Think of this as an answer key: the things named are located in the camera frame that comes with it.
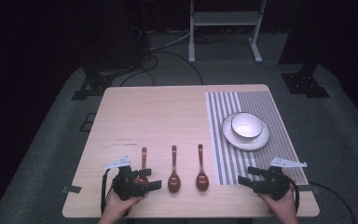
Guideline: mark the person's left hand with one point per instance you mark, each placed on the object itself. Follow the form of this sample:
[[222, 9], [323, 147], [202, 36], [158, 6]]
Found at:
[[118, 207]]

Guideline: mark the grey tape piece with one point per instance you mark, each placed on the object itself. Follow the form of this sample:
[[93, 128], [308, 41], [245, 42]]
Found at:
[[72, 188], [306, 188]]

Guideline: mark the grey striped placemat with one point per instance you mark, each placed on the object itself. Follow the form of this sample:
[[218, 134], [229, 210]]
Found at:
[[223, 161]]

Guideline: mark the black stand with square base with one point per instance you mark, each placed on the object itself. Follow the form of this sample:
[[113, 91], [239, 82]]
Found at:
[[304, 82]]

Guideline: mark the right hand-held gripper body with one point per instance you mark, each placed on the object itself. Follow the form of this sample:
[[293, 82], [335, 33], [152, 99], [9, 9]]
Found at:
[[273, 183]]

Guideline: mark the white metal stand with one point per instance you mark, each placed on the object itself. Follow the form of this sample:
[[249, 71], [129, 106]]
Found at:
[[227, 18]]

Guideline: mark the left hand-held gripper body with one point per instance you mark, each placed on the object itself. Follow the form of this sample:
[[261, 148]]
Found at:
[[125, 186]]

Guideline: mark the red-brown wooden spoon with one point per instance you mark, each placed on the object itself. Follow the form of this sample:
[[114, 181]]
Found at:
[[174, 182], [144, 157], [202, 182]]

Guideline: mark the person's right hand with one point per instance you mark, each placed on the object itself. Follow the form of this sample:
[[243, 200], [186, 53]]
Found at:
[[279, 205]]

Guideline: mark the white plate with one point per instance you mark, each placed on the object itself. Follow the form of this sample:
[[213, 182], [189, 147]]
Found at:
[[245, 143]]

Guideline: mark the black stand with wide base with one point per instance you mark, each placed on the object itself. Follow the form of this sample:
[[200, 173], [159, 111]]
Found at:
[[96, 84]]

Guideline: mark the white bowl with dark rim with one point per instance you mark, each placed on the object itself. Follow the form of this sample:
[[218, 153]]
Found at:
[[247, 125]]

